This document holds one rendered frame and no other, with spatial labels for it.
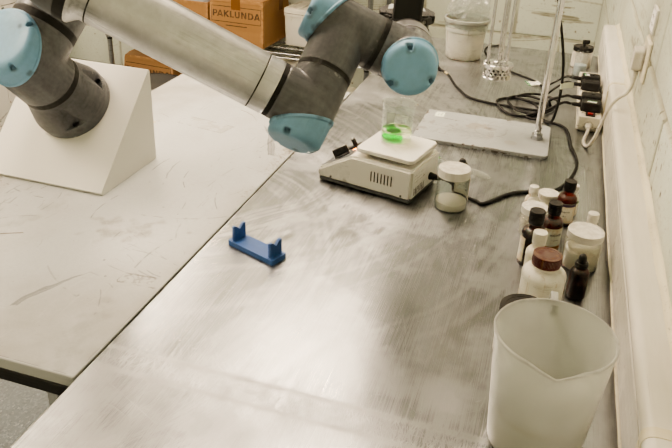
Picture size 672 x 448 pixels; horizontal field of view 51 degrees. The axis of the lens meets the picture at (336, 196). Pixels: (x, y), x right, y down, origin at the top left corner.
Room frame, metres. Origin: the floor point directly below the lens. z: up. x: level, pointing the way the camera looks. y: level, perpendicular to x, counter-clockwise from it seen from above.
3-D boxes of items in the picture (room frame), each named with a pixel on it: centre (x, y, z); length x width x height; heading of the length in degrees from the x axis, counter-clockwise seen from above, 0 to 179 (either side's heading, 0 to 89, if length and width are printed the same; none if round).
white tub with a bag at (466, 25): (2.23, -0.38, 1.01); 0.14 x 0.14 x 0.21
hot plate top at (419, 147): (1.26, -0.11, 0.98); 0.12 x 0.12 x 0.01; 61
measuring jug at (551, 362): (0.62, -0.24, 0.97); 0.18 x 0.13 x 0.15; 166
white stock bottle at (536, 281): (0.84, -0.29, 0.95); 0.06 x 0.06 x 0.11
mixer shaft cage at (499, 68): (1.55, -0.35, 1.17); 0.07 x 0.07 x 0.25
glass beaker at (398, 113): (1.27, -0.11, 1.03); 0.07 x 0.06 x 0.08; 66
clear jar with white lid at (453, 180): (1.18, -0.21, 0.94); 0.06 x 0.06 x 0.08
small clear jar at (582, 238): (0.99, -0.40, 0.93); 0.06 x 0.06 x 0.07
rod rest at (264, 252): (0.99, 0.12, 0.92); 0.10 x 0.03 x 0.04; 53
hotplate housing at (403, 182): (1.27, -0.09, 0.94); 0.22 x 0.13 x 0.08; 61
